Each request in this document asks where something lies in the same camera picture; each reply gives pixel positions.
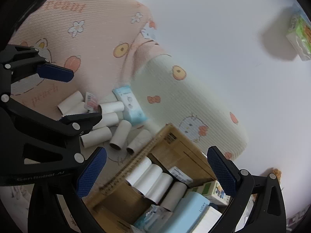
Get blue patterned wipes packet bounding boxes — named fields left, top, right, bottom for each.
left=132, top=204, right=173, bottom=233

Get green tissue packet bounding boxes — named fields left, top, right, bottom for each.
left=285, top=3, right=311, bottom=61

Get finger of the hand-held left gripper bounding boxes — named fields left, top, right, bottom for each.
left=0, top=44, right=74, bottom=95
left=0, top=96, right=103, bottom=173

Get white blue-print packet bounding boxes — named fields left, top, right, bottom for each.
left=168, top=166, right=193, bottom=186

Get small pink label packet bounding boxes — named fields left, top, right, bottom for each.
left=84, top=92, right=99, bottom=112

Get green white cartoon carton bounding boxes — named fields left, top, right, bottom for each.
left=192, top=180, right=231, bottom=207

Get light blue case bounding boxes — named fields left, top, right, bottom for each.
left=162, top=191, right=211, bottom=233

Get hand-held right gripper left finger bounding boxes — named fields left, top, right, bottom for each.
left=28, top=147, right=107, bottom=233

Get brown teddy bear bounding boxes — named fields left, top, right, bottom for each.
left=265, top=167, right=282, bottom=181

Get blue tissue packet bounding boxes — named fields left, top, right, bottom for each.
left=112, top=85, right=149, bottom=127

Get white spiral notebook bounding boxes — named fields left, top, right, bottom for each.
left=192, top=205, right=223, bottom=233

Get white sticky paper roll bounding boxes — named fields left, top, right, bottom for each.
left=132, top=164, right=163, bottom=196
left=125, top=156, right=152, bottom=187
left=144, top=172, right=174, bottom=204
left=160, top=182, right=187, bottom=211

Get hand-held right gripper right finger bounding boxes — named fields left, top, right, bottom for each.
left=206, top=146, right=287, bottom=233

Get pile of white paper rolls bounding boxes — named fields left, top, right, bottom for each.
left=57, top=90, right=153, bottom=154

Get brown cardboard box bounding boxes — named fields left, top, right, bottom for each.
left=83, top=123, right=234, bottom=233

